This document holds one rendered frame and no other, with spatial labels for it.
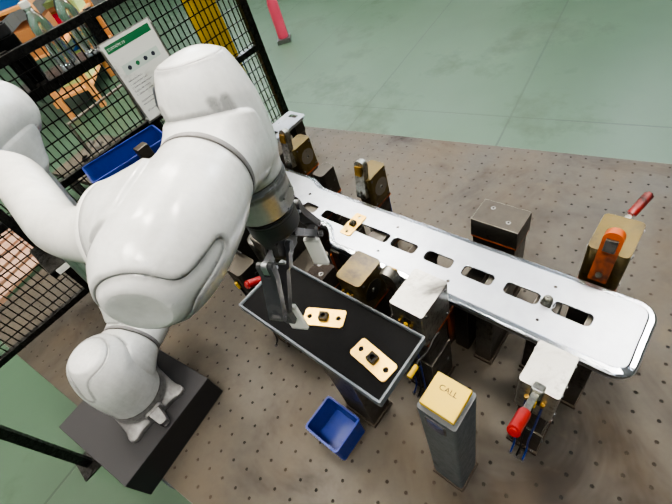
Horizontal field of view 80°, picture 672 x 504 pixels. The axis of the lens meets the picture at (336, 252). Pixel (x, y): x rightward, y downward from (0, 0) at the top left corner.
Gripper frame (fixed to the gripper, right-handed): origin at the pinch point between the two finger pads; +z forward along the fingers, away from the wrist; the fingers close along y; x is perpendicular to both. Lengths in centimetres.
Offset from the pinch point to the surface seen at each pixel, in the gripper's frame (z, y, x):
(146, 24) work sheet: -18, 99, 90
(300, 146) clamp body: 22, 73, 33
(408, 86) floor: 126, 299, 38
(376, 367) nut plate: 9.2, -8.7, -11.9
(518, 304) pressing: 25.4, 16.2, -35.7
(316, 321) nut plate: 9.2, -1.1, 1.3
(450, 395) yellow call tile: 9.4, -11.5, -24.1
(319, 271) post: 15.5, 15.2, 7.3
